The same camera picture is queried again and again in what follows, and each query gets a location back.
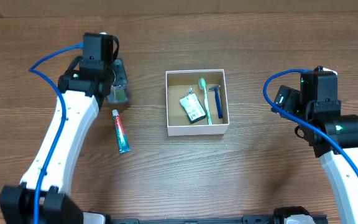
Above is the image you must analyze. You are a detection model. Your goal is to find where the blue right camera cable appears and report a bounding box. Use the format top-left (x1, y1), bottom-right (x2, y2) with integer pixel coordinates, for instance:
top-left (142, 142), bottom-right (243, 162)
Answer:
top-left (262, 68), bottom-right (358, 224)

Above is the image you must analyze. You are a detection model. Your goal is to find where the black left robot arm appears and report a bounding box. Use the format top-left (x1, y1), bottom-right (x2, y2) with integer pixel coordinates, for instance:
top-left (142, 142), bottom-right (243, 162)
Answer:
top-left (0, 57), bottom-right (127, 224)

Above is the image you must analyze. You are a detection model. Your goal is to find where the green white toothbrush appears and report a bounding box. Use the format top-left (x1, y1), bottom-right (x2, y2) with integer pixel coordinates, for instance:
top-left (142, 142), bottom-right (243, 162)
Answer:
top-left (198, 77), bottom-right (213, 125)

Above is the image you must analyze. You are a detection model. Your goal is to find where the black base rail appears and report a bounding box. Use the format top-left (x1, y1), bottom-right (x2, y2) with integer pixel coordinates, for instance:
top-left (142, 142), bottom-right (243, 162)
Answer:
top-left (106, 215), bottom-right (328, 224)

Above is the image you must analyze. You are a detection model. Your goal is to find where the green white floss packet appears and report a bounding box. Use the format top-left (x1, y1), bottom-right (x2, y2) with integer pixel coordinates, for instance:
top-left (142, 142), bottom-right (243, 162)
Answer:
top-left (180, 86), bottom-right (206, 123)

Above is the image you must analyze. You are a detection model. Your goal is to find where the red green toothpaste tube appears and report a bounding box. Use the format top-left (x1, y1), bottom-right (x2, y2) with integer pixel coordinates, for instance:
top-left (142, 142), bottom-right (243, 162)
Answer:
top-left (112, 110), bottom-right (131, 154)

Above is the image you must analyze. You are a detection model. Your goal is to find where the white cardboard box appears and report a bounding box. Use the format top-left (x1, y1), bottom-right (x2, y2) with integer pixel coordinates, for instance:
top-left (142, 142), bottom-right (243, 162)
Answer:
top-left (165, 69), bottom-right (230, 136)

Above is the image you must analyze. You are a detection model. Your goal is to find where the clear soap pump bottle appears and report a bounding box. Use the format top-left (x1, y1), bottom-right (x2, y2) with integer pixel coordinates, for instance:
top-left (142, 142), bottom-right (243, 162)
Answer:
top-left (107, 85), bottom-right (129, 104)

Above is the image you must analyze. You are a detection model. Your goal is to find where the blue disposable razor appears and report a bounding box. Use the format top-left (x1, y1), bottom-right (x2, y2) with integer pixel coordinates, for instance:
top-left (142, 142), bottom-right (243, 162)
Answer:
top-left (209, 85), bottom-right (223, 119)

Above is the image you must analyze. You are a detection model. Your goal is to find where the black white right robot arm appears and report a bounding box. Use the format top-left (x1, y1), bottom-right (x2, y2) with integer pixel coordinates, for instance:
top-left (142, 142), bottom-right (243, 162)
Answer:
top-left (263, 85), bottom-right (358, 223)

